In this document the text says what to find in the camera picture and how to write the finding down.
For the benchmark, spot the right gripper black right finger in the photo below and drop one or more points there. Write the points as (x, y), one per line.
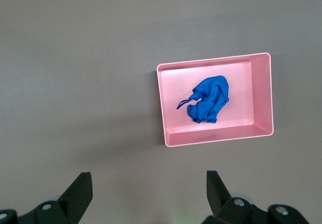
(226, 206)

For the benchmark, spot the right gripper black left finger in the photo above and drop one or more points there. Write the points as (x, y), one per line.
(68, 204)

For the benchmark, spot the blue glove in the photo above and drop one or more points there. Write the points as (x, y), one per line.
(211, 98)

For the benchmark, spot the pink plastic bin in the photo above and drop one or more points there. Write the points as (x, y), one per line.
(234, 131)

